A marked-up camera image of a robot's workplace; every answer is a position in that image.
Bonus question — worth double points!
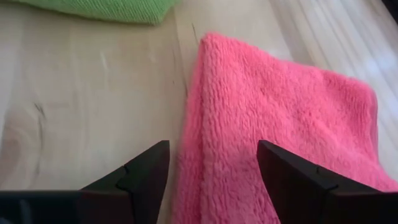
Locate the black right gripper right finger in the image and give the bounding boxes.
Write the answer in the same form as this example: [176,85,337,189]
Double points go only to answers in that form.
[256,139,382,224]

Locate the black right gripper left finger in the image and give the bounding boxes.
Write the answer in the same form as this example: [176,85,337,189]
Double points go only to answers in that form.
[81,139,171,224]

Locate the pink microfiber towel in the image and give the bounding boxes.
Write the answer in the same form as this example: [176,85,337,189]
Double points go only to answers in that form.
[170,32,398,224]

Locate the green microfiber towel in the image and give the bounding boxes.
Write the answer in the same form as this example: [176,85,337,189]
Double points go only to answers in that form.
[17,0,180,26]

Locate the black metal table frame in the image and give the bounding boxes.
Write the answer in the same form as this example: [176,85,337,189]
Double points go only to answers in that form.
[381,0,398,23]

